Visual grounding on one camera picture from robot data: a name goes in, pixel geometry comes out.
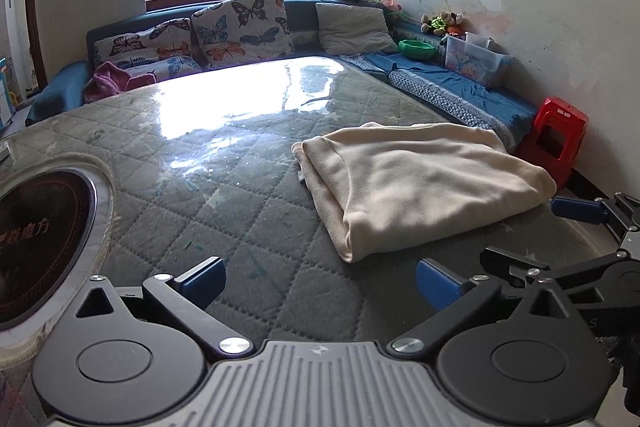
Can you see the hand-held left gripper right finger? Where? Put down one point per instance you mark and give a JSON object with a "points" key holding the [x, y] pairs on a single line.
{"points": [[435, 283]]}

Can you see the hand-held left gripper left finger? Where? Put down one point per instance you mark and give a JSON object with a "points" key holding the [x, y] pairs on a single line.
{"points": [[202, 283]]}

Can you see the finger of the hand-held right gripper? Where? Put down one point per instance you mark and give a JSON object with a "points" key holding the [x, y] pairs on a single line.
{"points": [[505, 259], [577, 209]]}

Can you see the cream garment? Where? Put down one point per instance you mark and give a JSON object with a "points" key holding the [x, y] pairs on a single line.
{"points": [[425, 187]]}

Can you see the red plastic stool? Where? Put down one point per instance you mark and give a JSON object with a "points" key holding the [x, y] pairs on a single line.
{"points": [[555, 132]]}

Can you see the grey quilted star table cover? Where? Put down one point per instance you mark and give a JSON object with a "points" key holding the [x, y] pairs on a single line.
{"points": [[250, 217]]}

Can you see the built-in induction cooktop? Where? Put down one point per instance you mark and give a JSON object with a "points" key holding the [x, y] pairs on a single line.
{"points": [[40, 232]]}

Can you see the blue patterned sofa cover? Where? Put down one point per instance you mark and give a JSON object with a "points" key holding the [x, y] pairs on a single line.
{"points": [[450, 92]]}

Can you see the clear plastic storage box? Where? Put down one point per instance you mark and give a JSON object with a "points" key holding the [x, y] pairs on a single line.
{"points": [[472, 59]]}

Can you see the purple cloth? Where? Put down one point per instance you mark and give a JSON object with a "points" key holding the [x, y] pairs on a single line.
{"points": [[112, 82]]}

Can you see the green plastic bowl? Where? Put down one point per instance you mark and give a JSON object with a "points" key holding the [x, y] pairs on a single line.
{"points": [[416, 49]]}

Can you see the brown plush toys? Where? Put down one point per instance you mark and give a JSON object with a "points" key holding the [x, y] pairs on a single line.
{"points": [[440, 23]]}

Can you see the flat butterfly print pillow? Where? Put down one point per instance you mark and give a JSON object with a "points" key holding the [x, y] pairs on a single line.
{"points": [[145, 49]]}

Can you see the large butterfly print pillow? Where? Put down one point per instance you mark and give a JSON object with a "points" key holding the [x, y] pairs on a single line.
{"points": [[240, 27]]}

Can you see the grey pillow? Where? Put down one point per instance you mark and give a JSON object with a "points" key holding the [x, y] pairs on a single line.
{"points": [[352, 27]]}

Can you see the light blue cabinet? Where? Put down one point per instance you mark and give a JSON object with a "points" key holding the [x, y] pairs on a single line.
{"points": [[6, 92]]}

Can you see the green pink plush toy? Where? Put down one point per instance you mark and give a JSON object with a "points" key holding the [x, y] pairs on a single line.
{"points": [[385, 2]]}

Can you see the blue corner sofa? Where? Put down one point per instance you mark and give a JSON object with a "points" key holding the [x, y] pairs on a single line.
{"points": [[300, 14]]}

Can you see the dark wooden door frame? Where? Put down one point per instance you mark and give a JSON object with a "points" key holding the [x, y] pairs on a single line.
{"points": [[35, 7]]}

